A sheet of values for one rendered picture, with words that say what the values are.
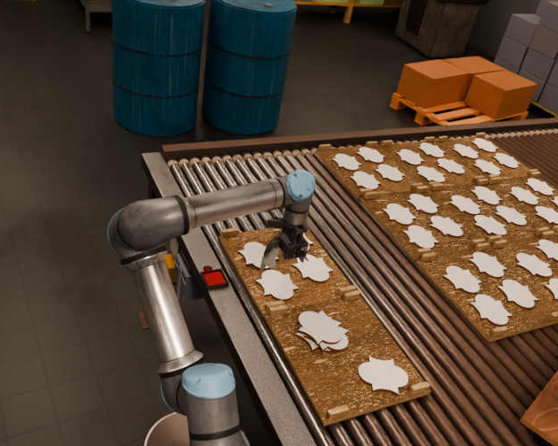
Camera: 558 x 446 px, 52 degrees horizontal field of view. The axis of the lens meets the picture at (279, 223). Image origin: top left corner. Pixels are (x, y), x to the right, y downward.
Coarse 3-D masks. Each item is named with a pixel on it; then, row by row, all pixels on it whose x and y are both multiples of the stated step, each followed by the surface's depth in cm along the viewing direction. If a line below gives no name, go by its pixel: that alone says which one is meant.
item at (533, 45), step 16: (544, 0) 626; (512, 16) 622; (528, 16) 623; (544, 16) 589; (512, 32) 625; (528, 32) 608; (544, 32) 592; (512, 48) 628; (528, 48) 614; (544, 48) 594; (496, 64) 649; (512, 64) 631; (528, 64) 615; (544, 64) 598; (544, 80) 601; (544, 96) 604
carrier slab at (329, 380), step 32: (288, 320) 178; (352, 320) 182; (288, 352) 167; (320, 352) 169; (352, 352) 171; (384, 352) 173; (320, 384) 160; (352, 384) 162; (320, 416) 152; (352, 416) 154
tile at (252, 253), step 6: (246, 246) 203; (252, 246) 204; (258, 246) 204; (264, 246) 205; (240, 252) 200; (246, 252) 200; (252, 252) 201; (258, 252) 201; (246, 258) 198; (252, 258) 198; (258, 258) 198; (276, 258) 200; (246, 264) 195; (252, 264) 196; (258, 264) 196; (264, 270) 196
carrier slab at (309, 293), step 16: (224, 240) 206; (240, 240) 207; (256, 240) 209; (240, 256) 200; (320, 256) 207; (240, 272) 193; (256, 272) 194; (288, 272) 197; (336, 272) 201; (256, 288) 188; (304, 288) 191; (320, 288) 192; (336, 288) 194; (256, 304) 183; (288, 304) 184; (304, 304) 185
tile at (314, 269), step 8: (312, 256) 204; (296, 264) 199; (304, 264) 200; (312, 264) 201; (320, 264) 201; (304, 272) 196; (312, 272) 197; (320, 272) 198; (328, 272) 199; (312, 280) 195; (320, 280) 194
